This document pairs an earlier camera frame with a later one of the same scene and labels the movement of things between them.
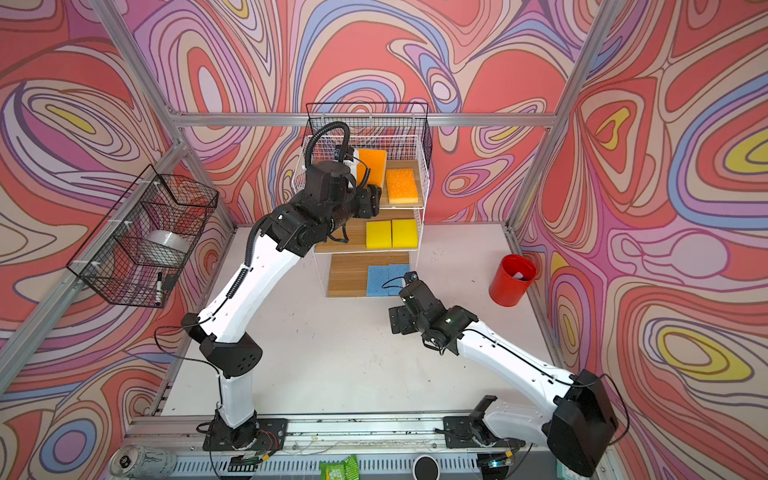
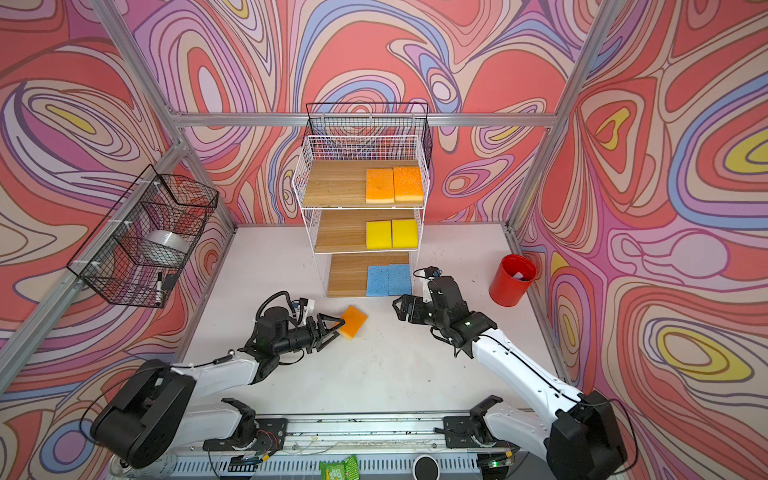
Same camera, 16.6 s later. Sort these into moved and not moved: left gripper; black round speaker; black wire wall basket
Moved: left gripper
Not moved: black wire wall basket; black round speaker
